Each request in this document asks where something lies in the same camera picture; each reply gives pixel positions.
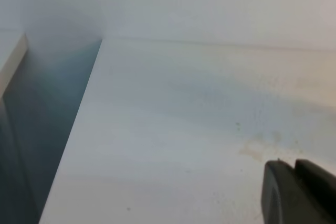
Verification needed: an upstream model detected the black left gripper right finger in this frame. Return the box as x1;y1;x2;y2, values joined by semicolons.
295;159;335;205

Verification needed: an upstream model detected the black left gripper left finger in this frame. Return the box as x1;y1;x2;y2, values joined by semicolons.
261;160;335;224

